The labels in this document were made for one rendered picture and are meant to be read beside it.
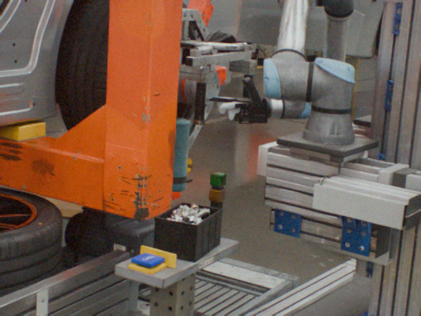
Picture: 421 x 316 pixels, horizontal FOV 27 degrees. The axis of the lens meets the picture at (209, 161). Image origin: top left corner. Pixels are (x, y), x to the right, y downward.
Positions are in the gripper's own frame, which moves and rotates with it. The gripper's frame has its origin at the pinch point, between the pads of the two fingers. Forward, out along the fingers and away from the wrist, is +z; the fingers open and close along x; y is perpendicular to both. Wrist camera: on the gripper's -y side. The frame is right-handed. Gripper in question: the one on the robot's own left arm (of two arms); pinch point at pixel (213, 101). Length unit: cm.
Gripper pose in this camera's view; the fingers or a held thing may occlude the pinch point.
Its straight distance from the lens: 302.9
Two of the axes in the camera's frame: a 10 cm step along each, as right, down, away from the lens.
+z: -9.7, 0.0, -2.5
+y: -0.6, 9.7, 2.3
